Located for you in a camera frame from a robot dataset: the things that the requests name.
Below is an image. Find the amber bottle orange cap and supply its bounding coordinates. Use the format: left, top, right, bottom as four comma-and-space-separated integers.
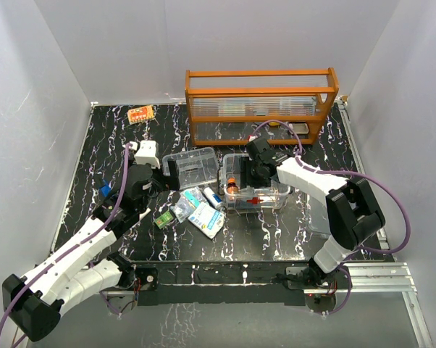
226, 177, 240, 201

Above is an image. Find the teal header plastic packet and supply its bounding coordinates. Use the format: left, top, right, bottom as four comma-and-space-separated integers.
181, 187, 206, 208

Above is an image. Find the white blue gauze packet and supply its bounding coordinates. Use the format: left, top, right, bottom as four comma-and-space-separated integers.
188, 202, 225, 239

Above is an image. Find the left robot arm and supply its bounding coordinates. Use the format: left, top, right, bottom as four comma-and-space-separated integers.
0, 159, 180, 342

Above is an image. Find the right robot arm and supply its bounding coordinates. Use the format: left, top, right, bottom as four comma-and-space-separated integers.
240, 137, 385, 288

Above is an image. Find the clear medicine kit box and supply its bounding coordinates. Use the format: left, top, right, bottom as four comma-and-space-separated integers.
219, 153, 291, 211

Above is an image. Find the clear kit box lid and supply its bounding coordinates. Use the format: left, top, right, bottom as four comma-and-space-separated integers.
306, 195, 331, 239

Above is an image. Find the clear compartment organizer tray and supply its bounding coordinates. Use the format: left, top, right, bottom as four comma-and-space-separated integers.
162, 147, 218, 190

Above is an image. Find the green wind oil box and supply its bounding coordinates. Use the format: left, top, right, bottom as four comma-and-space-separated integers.
154, 211, 174, 229

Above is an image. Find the white paper sachet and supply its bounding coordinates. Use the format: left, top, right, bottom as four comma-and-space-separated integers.
139, 208, 151, 220

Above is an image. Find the open cardboard box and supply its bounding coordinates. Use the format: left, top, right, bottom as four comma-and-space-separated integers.
289, 123, 309, 136

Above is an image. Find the orange wooden shelf rack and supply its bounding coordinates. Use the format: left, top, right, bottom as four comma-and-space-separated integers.
184, 67, 340, 146

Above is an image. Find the orange snack packet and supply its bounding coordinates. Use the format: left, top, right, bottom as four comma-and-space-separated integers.
127, 105, 155, 125

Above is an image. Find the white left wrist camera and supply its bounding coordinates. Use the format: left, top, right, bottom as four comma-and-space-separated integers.
130, 140, 161, 169

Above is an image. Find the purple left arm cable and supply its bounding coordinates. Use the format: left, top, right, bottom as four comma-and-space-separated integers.
0, 141, 138, 348

